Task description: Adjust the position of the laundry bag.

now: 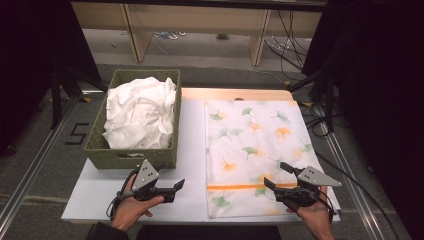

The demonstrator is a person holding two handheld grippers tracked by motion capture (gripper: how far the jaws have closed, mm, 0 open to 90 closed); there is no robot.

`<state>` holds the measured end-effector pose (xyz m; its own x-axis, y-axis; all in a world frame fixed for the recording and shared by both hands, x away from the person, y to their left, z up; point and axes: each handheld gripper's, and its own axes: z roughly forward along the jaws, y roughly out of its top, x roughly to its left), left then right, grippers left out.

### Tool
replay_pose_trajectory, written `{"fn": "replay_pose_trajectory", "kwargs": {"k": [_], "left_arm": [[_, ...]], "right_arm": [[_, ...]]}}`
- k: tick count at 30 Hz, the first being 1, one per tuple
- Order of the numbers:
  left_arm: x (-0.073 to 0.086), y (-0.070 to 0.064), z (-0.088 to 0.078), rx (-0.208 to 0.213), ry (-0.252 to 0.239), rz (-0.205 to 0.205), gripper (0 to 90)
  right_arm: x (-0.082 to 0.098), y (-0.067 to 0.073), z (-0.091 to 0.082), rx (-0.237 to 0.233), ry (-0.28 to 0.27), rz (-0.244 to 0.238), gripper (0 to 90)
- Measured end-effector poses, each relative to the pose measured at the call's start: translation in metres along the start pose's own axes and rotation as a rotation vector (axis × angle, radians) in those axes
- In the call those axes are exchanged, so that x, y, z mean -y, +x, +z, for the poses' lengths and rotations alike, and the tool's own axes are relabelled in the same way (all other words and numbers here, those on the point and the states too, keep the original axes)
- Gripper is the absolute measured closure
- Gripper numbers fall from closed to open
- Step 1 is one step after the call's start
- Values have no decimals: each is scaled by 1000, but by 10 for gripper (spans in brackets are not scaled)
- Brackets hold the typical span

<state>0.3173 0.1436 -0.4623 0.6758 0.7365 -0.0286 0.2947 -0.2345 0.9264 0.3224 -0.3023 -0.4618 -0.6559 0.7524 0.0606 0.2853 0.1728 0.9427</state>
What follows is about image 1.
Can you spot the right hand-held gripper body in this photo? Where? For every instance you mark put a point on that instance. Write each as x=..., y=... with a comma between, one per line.
x=313, y=178

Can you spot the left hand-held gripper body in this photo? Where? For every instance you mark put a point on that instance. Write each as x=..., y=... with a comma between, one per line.
x=145, y=175

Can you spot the green woven basket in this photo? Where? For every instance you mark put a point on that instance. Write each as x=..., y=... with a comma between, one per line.
x=146, y=158

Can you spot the white cloth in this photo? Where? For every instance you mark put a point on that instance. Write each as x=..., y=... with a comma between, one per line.
x=140, y=113

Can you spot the person's right hand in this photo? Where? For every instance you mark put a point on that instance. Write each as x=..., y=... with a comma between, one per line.
x=318, y=216

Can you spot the person's left hand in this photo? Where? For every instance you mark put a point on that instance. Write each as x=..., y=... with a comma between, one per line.
x=131, y=211

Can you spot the black metal stand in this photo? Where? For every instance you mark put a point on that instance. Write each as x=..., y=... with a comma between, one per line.
x=329, y=100
x=56, y=100

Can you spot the dark curtain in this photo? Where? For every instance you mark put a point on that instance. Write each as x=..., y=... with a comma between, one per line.
x=26, y=50
x=383, y=83

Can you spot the small dark box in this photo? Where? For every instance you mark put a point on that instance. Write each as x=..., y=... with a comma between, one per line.
x=222, y=36

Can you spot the beige wooden shelf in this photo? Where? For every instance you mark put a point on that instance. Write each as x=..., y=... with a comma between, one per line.
x=200, y=20

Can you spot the metal floor rail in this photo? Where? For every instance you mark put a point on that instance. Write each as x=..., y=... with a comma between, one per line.
x=30, y=173
x=353, y=186

